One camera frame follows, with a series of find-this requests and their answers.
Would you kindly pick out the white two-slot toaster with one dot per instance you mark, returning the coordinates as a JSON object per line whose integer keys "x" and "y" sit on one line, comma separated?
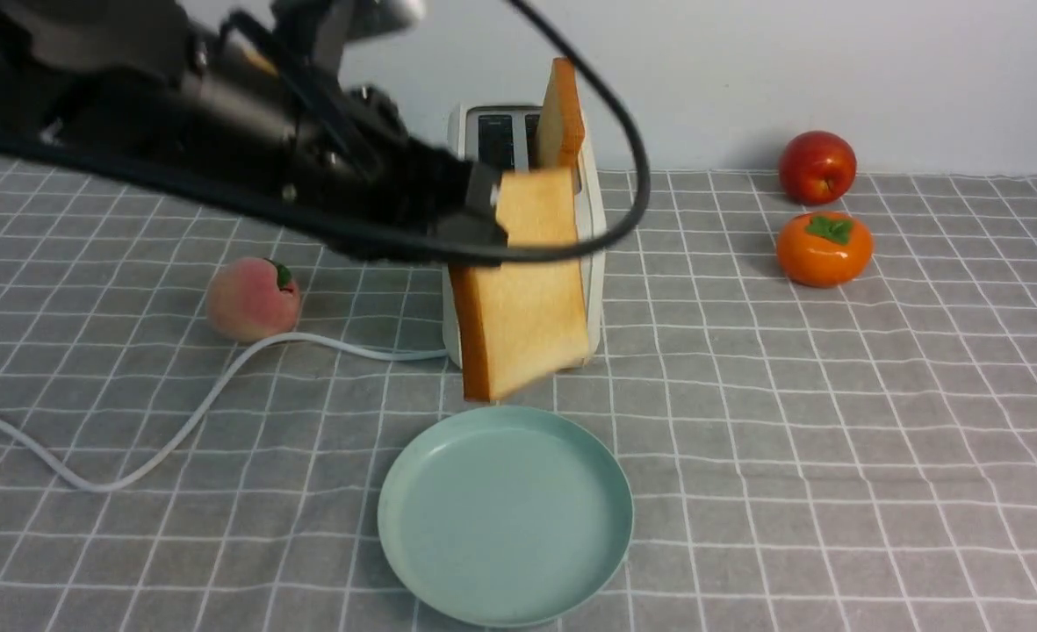
{"x": 508, "y": 132}

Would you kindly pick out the pink peach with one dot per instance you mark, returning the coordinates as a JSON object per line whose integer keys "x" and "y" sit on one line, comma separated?
{"x": 252, "y": 299}

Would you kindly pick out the light green round plate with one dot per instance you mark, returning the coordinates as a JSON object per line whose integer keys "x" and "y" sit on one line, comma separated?
{"x": 505, "y": 516}

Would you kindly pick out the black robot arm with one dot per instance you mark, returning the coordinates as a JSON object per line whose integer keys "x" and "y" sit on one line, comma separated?
{"x": 141, "y": 91}

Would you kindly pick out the toast slice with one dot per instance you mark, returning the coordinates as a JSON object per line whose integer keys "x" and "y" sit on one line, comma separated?
{"x": 560, "y": 131}
{"x": 523, "y": 321}

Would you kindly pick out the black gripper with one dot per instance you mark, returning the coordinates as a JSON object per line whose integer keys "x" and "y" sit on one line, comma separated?
{"x": 380, "y": 194}

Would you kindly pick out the grey checked tablecloth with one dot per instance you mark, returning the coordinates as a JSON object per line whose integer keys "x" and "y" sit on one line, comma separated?
{"x": 861, "y": 459}

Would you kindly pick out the orange persimmon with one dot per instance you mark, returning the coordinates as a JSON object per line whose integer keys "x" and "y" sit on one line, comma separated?
{"x": 824, "y": 249}

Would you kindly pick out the red apple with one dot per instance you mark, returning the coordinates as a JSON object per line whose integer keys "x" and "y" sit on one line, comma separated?
{"x": 817, "y": 168}

